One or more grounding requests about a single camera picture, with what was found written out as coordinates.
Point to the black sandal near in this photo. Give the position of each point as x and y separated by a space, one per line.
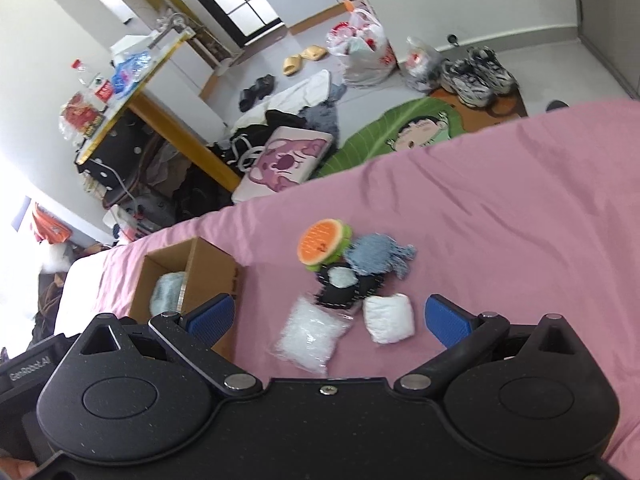
247 99

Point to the clear water bottle red cap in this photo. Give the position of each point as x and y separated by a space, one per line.
85 73

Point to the large white plastic bag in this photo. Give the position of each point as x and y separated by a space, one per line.
362 48

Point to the yellow frame table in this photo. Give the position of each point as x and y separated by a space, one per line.
175 112

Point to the yellow slipper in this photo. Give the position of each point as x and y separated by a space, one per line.
292 65
314 53

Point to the white soft pad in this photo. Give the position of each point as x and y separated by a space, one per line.
389 319

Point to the blue plastic bag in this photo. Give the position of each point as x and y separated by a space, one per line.
130 72

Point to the left grey sneaker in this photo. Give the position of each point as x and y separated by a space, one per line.
459 78

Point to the small clear plastic bag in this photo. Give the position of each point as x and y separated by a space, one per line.
423 66

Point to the pink bear cushion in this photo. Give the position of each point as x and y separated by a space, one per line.
288 159

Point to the black white tote bag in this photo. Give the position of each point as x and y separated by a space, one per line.
253 136

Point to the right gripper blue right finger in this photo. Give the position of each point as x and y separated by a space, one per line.
467 339

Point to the black polka dot chair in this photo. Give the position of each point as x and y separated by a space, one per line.
124 154

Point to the right grey sneaker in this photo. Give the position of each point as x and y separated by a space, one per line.
486 64

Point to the yellow slipper far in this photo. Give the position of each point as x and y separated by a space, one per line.
314 53

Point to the black sandal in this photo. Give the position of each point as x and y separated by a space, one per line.
264 86
247 99

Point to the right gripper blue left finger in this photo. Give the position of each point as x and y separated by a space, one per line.
192 337

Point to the yellow slipper near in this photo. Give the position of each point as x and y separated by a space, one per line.
292 65

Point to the white towel on floor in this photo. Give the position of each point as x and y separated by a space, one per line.
307 93

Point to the red snack packet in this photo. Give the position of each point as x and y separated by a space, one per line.
79 119

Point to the burger plush toy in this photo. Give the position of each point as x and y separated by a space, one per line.
322 243

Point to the green leaf cartoon rug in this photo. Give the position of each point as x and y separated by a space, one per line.
414 124

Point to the pink bed sheet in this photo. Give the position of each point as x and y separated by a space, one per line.
528 217

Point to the black stitched plush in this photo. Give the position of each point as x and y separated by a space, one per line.
341 288

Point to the clear bag white stuffing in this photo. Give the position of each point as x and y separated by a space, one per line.
310 336

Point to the grey fluffy floor cloth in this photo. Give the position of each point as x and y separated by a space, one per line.
323 116

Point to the black round floor object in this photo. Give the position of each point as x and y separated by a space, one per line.
556 105

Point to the grey fluffy plush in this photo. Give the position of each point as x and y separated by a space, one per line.
166 295

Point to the brown cardboard box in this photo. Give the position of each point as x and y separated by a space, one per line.
208 271

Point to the black sandal far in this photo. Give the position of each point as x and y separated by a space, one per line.
264 86

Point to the orange hanging bag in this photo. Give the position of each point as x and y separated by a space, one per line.
47 228

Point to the grey sneaker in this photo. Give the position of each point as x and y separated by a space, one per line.
459 78
486 64

